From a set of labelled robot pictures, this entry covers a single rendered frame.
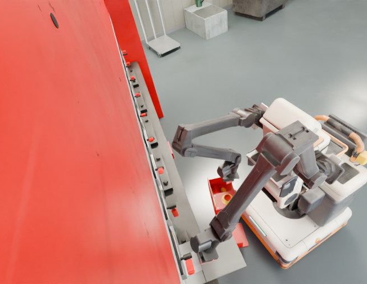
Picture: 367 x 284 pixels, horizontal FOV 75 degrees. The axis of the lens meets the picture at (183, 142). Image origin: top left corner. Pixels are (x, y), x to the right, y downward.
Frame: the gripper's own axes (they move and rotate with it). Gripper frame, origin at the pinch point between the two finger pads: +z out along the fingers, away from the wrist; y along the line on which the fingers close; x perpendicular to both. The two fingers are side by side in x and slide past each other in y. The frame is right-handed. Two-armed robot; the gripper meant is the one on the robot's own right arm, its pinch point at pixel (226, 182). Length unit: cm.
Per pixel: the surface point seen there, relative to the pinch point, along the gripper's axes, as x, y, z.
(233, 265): 51, 16, -17
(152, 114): -73, 41, 4
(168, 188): 1.0, 36.9, -1.5
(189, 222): 22.9, 28.2, -1.0
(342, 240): 28, -101, 57
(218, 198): 8.0, 6.7, 3.8
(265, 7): -380, -193, 17
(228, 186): -2.2, -4.1, 9.0
